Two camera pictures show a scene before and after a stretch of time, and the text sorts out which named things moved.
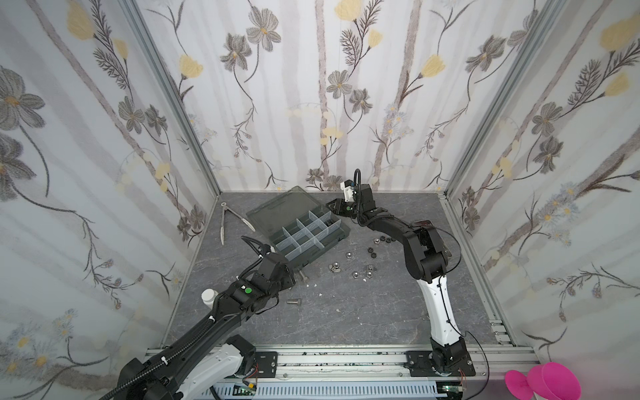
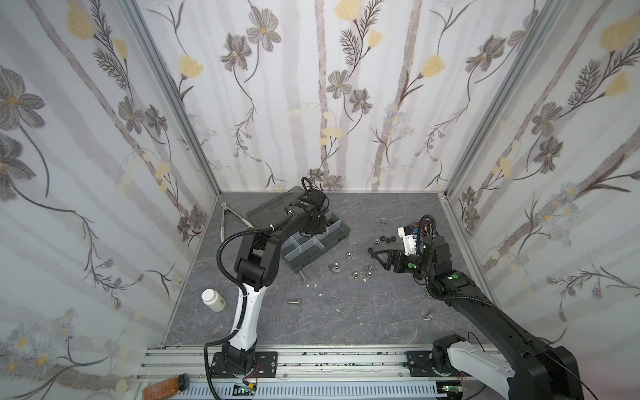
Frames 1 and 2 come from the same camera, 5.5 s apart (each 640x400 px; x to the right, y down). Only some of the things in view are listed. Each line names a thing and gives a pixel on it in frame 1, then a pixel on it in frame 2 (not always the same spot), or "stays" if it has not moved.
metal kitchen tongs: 225,207 stays
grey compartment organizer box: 302,225 stays
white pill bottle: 208,295 stays
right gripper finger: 340,207 to 393,257
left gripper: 288,276 to 323,227
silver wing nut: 334,267 stays
